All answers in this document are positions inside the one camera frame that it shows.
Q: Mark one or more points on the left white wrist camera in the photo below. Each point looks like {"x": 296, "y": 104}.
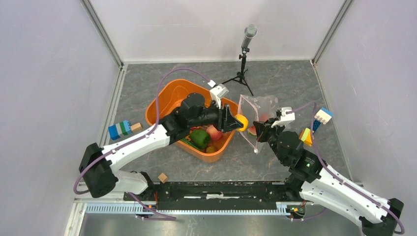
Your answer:
{"x": 217, "y": 93}

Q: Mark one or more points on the clear pink-dotted zip bag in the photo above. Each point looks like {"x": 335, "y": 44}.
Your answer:
{"x": 252, "y": 107}

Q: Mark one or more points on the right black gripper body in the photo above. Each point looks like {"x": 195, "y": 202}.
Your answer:
{"x": 272, "y": 132}

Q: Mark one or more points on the blue green striped brick stack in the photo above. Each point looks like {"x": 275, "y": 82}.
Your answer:
{"x": 119, "y": 129}

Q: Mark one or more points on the orange plastic basket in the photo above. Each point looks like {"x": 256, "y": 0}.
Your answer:
{"x": 169, "y": 94}

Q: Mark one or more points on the small wooden cube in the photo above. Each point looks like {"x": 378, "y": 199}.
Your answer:
{"x": 163, "y": 178}

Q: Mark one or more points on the yellow toy lemon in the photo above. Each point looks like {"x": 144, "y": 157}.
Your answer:
{"x": 243, "y": 120}

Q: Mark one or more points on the blue white toy brick stack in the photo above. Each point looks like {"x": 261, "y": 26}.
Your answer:
{"x": 323, "y": 116}

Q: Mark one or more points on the red toy strawberry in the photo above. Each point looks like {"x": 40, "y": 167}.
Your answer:
{"x": 264, "y": 117}

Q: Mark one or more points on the olive toy fruit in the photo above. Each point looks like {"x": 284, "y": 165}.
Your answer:
{"x": 211, "y": 149}

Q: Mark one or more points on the small tan wooden block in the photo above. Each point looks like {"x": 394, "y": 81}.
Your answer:
{"x": 136, "y": 127}

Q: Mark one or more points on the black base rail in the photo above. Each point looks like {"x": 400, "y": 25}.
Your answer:
{"x": 219, "y": 195}

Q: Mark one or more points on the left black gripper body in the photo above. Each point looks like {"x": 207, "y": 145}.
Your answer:
{"x": 214, "y": 116}

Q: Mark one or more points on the green toy cucumber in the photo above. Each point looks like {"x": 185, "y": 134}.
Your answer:
{"x": 189, "y": 143}

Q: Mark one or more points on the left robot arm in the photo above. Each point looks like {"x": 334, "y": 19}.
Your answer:
{"x": 100, "y": 167}

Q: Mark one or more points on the green toy bell pepper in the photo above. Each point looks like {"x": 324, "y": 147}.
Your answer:
{"x": 200, "y": 138}

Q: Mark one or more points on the pink toy peach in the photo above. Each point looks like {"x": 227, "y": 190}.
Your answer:
{"x": 214, "y": 133}

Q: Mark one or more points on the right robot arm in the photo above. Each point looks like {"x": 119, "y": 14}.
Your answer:
{"x": 316, "y": 181}

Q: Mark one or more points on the microphone on black tripod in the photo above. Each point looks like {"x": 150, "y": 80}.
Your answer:
{"x": 249, "y": 33}

